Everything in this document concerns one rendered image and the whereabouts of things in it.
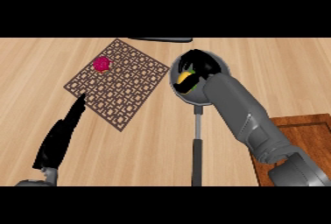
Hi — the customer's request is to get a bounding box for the brown wooden cutting board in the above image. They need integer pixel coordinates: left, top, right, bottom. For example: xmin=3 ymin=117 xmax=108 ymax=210
xmin=250 ymin=113 xmax=331 ymax=187

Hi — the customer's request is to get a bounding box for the red round fruit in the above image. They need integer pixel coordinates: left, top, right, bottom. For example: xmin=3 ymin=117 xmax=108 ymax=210
xmin=91 ymin=56 xmax=114 ymax=74

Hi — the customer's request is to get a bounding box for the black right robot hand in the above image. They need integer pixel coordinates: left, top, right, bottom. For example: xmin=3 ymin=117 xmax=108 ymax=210
xmin=173 ymin=49 xmax=223 ymax=95

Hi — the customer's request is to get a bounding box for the grey frying pan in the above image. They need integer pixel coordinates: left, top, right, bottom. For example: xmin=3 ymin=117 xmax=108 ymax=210
xmin=168 ymin=48 xmax=232 ymax=187

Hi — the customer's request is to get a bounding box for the brown patterned placemat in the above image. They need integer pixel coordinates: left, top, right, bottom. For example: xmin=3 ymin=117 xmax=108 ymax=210
xmin=63 ymin=38 xmax=171 ymax=133

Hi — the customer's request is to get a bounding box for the dark flat object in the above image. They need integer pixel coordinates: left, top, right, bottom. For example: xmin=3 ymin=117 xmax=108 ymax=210
xmin=128 ymin=37 xmax=193 ymax=44

